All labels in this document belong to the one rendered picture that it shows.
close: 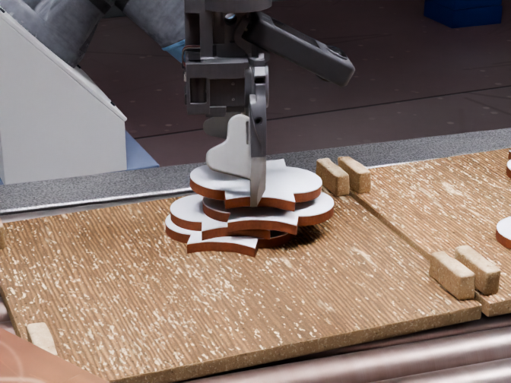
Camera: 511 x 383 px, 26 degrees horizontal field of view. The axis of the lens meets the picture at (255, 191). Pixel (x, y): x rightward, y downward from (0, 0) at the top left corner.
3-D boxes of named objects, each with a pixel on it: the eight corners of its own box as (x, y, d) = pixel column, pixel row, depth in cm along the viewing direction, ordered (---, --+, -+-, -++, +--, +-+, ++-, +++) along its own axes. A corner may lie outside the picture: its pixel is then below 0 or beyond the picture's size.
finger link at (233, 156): (206, 208, 111) (204, 117, 111) (265, 207, 111) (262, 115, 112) (207, 207, 108) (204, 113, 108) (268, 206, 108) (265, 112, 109)
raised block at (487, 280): (450, 270, 109) (452, 245, 108) (467, 267, 110) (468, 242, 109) (484, 298, 104) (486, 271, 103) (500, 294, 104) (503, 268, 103)
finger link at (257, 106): (246, 159, 112) (243, 74, 112) (264, 159, 112) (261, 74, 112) (249, 156, 107) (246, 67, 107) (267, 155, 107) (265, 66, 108)
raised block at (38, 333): (26, 351, 95) (23, 323, 94) (48, 347, 96) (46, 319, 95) (39, 387, 90) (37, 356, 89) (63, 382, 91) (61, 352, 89)
